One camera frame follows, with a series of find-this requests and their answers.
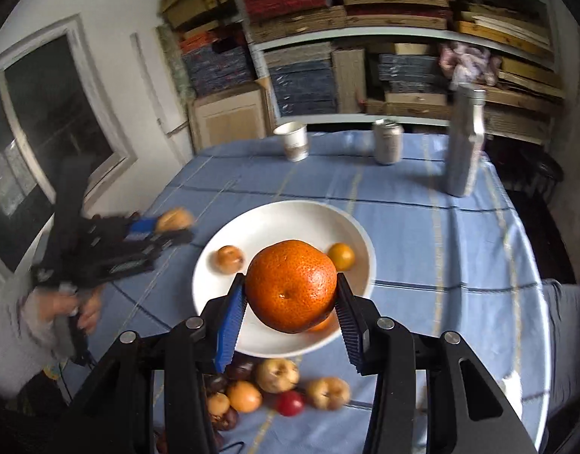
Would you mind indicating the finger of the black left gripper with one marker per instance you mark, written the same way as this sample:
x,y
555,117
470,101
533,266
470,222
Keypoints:
x,y
160,242

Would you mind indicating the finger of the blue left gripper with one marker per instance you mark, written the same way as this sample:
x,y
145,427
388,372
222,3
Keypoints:
x,y
143,226

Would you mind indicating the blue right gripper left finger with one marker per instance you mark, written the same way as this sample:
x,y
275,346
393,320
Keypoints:
x,y
229,322

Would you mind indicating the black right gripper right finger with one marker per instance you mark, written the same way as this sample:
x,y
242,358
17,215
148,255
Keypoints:
x,y
354,328

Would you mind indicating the small brown fruit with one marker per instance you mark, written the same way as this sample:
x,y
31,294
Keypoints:
x,y
175,219

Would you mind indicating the yellow russet apple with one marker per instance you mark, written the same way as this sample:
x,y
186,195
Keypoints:
x,y
277,375

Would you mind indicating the large orange mandarin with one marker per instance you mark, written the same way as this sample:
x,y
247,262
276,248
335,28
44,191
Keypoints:
x,y
291,286

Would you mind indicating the red cherry tomato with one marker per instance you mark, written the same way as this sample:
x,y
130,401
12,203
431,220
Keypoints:
x,y
290,404

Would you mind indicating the left hand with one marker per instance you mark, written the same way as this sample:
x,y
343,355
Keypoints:
x,y
87,307

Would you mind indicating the small yellow-orange fruit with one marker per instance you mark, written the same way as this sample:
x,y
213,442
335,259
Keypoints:
x,y
342,255

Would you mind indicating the orange loquat fruit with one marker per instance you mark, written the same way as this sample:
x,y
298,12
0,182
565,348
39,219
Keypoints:
x,y
244,397

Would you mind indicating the small tan fruit on plate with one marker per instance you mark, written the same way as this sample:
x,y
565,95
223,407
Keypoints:
x,y
229,260

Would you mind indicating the tan wrinkled fruit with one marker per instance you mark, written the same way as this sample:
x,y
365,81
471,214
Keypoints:
x,y
328,393

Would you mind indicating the blue checked tablecloth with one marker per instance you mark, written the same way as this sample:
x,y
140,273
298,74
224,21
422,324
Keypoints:
x,y
443,263

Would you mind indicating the white round plate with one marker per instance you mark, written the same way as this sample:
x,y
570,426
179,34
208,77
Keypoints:
x,y
315,223

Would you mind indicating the beige cabinet door panel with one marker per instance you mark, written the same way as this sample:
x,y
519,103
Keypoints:
x,y
236,113

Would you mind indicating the white paper cup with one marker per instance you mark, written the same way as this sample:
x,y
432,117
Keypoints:
x,y
293,137

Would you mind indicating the silver drink can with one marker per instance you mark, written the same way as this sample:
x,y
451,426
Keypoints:
x,y
388,141

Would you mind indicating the pink crumpled cloth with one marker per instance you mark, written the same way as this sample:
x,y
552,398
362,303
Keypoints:
x,y
464,64

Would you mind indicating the wooden storage shelf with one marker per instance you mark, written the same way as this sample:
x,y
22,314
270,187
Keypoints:
x,y
347,62

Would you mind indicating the window frame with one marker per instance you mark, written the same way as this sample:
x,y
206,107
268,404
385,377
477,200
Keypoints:
x,y
53,105

